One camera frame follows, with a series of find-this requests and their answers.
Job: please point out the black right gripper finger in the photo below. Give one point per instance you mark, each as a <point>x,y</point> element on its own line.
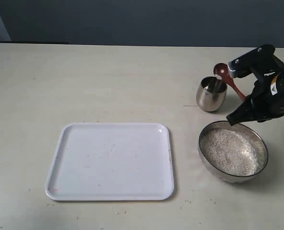
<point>259,60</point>

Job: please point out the small steel cup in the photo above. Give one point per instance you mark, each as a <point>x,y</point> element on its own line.
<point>211,94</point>

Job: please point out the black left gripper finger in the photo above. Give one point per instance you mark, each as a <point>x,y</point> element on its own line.
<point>247,112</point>

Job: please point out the dark red wooden spoon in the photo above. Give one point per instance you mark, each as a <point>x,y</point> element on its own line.
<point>221,70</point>

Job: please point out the steel bowl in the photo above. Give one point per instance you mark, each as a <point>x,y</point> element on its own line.
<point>255,140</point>

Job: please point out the white rectangular plastic tray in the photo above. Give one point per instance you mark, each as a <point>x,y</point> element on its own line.
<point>112,162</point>

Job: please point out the white rice in bowl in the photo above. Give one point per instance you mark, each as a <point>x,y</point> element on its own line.
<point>230,152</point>

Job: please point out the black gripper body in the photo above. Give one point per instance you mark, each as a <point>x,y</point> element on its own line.
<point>267,98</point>

